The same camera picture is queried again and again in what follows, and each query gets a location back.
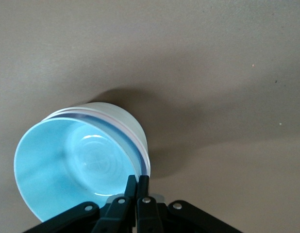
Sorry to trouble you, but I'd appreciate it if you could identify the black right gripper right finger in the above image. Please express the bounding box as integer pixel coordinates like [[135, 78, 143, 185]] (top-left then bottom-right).
[[136, 175, 243, 233]]

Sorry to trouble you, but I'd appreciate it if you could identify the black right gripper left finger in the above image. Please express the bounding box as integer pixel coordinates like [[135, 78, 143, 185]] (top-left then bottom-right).
[[22, 174, 138, 233]]

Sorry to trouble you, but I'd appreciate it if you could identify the white bowl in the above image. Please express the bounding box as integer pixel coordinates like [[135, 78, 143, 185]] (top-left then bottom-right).
[[47, 101, 152, 175]]

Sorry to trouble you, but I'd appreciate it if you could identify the brown table cover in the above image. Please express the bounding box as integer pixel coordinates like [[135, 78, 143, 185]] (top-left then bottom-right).
[[0, 0, 300, 233]]

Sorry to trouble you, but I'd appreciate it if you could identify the light blue bowl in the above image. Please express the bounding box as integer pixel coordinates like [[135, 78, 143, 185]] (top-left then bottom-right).
[[13, 116, 150, 223]]

